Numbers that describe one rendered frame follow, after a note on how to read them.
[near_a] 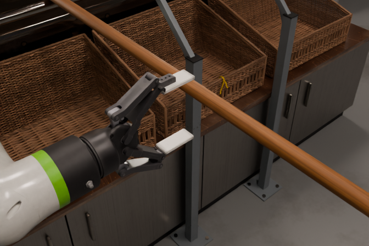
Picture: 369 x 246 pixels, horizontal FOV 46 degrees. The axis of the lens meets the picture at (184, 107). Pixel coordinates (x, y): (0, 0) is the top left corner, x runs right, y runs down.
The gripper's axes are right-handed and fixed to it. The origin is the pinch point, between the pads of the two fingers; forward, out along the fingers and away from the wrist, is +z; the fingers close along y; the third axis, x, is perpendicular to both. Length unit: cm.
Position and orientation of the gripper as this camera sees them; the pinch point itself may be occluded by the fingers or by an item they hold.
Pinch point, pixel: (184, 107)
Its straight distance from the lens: 80.0
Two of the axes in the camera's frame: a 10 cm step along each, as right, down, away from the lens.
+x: 6.6, 4.6, -6.0
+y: 0.0, 7.9, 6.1
